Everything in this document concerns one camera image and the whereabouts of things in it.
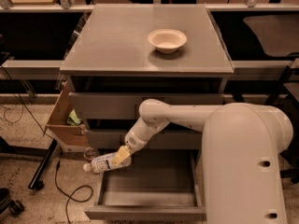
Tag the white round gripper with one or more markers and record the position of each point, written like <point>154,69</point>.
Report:
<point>134,143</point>

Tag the clear blue-label plastic bottle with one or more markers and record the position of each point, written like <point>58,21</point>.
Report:
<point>105,163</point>

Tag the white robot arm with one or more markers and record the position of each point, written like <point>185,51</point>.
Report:
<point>240,147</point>

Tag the grey middle drawer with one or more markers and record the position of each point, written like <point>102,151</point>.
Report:
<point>113,139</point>

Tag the grey open bottom drawer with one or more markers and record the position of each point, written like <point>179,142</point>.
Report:
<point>160,185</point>

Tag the grey top drawer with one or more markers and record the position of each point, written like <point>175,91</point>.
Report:
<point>125,105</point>

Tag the grey drawer cabinet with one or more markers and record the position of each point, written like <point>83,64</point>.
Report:
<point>113,55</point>

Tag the clear glass jar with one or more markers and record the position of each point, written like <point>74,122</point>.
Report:
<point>90,153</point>

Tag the brown cardboard box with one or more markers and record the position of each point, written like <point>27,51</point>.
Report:
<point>71,137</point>

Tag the green crumpled paper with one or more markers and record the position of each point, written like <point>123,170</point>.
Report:
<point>73,119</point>

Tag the black table leg left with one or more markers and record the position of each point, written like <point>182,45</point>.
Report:
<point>44,153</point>

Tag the black caster wheel left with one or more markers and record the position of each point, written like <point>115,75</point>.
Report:
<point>15,207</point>

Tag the white paper bowl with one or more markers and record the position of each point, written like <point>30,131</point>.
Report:
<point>167,41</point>

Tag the black office chair base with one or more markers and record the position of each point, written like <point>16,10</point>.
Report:
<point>291,153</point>

